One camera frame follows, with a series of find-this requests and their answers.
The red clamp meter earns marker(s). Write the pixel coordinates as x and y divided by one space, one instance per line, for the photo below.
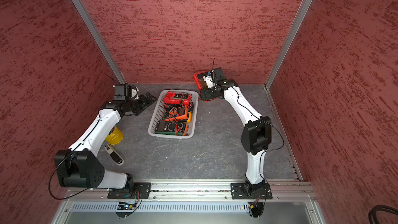
176 98

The yellow multimeter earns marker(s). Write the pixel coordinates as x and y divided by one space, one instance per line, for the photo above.
188 120

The dark red multimeter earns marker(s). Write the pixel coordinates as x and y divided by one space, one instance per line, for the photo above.
205 85

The yellow cup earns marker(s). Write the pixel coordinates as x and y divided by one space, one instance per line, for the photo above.
115 136

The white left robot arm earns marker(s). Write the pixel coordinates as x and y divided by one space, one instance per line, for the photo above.
78 166

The orange long multimeter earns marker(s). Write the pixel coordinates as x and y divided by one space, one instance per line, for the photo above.
177 114

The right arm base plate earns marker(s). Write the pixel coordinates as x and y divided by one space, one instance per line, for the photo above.
248 191

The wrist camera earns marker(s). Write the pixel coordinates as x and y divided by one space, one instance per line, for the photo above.
214 77
125 92

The white black remote tester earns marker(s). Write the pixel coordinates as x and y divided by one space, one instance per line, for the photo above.
114 155

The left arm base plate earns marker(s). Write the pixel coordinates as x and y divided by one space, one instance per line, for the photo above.
139 190

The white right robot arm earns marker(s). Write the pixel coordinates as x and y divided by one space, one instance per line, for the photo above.
256 135

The white plastic perforated basket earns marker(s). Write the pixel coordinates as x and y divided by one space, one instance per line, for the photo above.
162 109

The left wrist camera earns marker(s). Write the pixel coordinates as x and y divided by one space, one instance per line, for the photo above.
125 92

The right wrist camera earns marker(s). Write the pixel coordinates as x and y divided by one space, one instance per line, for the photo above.
214 77

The green multimeter DT9205A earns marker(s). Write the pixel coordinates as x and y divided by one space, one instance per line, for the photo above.
175 128

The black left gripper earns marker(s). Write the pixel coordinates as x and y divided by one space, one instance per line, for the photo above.
144 103

